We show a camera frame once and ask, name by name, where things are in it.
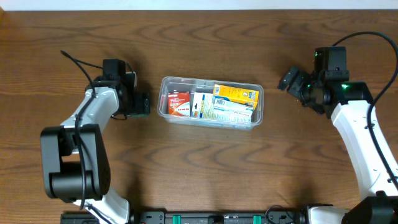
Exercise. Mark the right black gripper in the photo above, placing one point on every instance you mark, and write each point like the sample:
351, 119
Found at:
298, 86

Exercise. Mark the large blue white box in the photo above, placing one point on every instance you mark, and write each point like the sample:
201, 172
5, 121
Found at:
203, 106

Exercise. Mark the yellow box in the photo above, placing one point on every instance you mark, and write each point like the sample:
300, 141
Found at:
237, 95

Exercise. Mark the dark green small box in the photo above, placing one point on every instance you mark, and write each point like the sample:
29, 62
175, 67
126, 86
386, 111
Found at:
138, 115

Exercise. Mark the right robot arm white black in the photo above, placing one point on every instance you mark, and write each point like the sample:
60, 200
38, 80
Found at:
347, 104

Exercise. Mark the slim white blue box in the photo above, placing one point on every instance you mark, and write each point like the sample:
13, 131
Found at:
225, 110

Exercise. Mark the red orange small box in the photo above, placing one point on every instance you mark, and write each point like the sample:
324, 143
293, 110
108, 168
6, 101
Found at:
179, 104

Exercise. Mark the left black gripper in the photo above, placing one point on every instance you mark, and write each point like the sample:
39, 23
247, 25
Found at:
142, 104

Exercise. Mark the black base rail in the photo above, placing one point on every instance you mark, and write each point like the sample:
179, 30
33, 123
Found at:
274, 214

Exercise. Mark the clear plastic container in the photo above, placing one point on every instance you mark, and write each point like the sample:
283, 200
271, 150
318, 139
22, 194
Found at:
193, 85

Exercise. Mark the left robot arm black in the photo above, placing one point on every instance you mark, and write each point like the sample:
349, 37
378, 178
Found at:
74, 160

